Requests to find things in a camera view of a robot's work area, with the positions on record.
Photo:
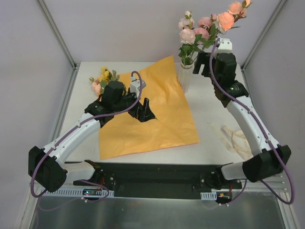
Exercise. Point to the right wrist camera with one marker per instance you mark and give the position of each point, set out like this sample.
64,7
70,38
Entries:
224,45

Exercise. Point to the aluminium rail frame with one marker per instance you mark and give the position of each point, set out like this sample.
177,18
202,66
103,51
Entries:
279,183

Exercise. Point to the left aluminium corner post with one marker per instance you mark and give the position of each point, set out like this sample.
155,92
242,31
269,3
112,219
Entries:
56,32

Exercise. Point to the right white cable duct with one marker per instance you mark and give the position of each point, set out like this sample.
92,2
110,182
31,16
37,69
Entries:
209,196

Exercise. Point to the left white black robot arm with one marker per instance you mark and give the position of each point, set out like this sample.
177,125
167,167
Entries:
48,165

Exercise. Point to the light pink rose stem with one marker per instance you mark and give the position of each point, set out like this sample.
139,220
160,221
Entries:
187,39

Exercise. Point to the cream ribbon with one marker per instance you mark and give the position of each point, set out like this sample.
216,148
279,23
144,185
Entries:
233,140

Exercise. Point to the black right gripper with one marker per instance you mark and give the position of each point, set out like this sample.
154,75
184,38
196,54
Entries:
206,63

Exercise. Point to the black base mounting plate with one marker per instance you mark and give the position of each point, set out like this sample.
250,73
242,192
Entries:
132,180

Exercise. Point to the left white cable duct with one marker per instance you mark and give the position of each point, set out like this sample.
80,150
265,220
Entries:
80,192

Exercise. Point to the pink yellow flower bouquet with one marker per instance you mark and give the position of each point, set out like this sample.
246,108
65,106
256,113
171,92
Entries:
98,84

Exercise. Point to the aluminium corner post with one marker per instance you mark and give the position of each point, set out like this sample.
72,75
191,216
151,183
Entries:
278,9
56,32

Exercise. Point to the right aluminium corner post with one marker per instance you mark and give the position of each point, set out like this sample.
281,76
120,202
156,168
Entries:
278,9

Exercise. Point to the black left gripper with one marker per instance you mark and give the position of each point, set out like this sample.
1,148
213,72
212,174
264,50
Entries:
137,109

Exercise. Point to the white cable duct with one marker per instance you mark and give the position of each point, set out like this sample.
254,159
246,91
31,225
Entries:
80,192
209,196

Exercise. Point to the peach rose stem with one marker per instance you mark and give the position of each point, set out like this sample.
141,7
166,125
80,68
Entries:
225,21

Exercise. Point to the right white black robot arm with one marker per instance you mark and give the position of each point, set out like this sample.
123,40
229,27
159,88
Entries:
269,156

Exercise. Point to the white ribbed ceramic vase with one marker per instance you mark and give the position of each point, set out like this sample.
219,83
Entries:
184,76

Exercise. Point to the orange wrapping paper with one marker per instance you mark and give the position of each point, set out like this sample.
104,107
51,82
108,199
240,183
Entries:
165,122

